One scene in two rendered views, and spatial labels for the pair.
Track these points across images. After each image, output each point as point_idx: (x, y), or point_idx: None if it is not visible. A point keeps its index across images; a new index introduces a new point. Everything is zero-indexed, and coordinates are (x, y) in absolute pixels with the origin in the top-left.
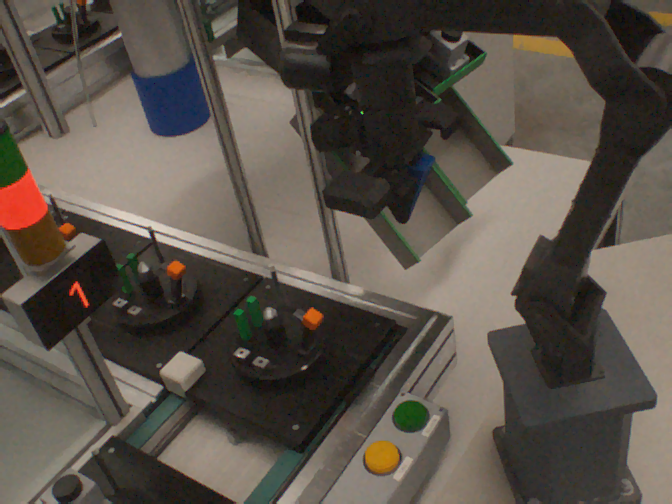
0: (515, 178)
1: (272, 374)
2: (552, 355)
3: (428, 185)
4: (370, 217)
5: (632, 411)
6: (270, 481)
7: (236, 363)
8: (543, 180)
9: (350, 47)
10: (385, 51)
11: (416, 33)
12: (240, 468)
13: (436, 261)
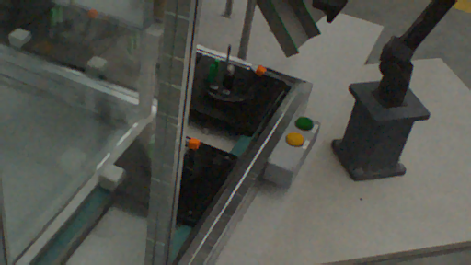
0: (318, 22)
1: (231, 98)
2: (387, 92)
3: (297, 15)
4: (337, 13)
5: (419, 120)
6: (238, 147)
7: (209, 92)
8: (334, 25)
9: None
10: None
11: None
12: (213, 144)
13: (282, 62)
